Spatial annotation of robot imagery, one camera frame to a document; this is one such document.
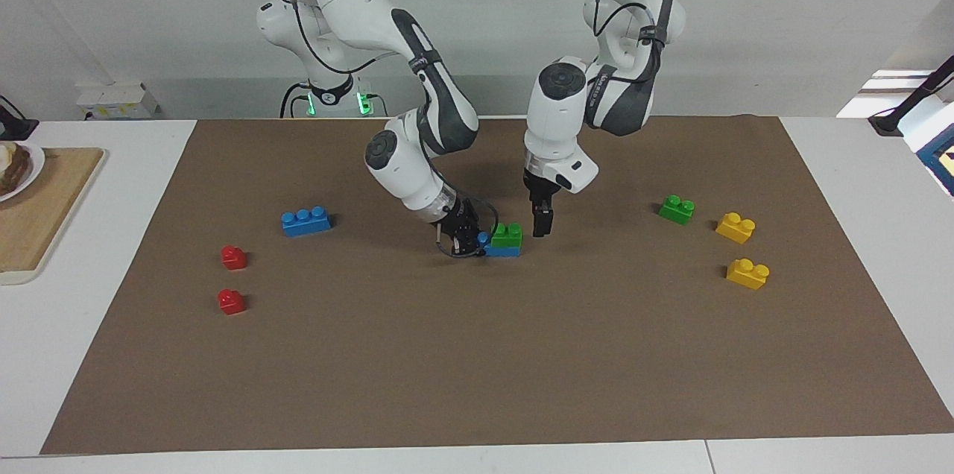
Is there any blue three-stud toy brick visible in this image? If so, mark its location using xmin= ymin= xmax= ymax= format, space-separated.
xmin=281 ymin=206 xmax=332 ymax=238
xmin=476 ymin=233 xmax=522 ymax=258

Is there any green two-stud toy brick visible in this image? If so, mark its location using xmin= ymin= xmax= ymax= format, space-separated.
xmin=658 ymin=195 xmax=696 ymax=225
xmin=490 ymin=223 xmax=524 ymax=250

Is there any brown table mat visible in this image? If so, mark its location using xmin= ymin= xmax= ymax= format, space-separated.
xmin=41 ymin=115 xmax=954 ymax=455

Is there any yellow two-stud toy brick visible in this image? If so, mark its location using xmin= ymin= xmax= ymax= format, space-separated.
xmin=715 ymin=212 xmax=756 ymax=244
xmin=726 ymin=259 xmax=771 ymax=290

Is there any white power strip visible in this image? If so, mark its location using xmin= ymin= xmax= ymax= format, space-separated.
xmin=76 ymin=83 xmax=161 ymax=121

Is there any blue framed panel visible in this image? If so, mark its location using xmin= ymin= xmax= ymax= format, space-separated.
xmin=915 ymin=124 xmax=954 ymax=198

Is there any wooden cutting board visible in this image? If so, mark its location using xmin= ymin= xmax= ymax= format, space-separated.
xmin=0 ymin=148 xmax=107 ymax=286

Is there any white plate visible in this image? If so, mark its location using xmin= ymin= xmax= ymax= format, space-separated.
xmin=0 ymin=140 xmax=45 ymax=203

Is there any brown bread slice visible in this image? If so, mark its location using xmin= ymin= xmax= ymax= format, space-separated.
xmin=0 ymin=144 xmax=32 ymax=195

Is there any black table clamp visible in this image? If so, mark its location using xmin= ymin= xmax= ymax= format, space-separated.
xmin=0 ymin=95 xmax=40 ymax=141

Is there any black right base cable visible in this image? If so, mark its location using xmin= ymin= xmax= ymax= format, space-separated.
xmin=279 ymin=82 xmax=311 ymax=119

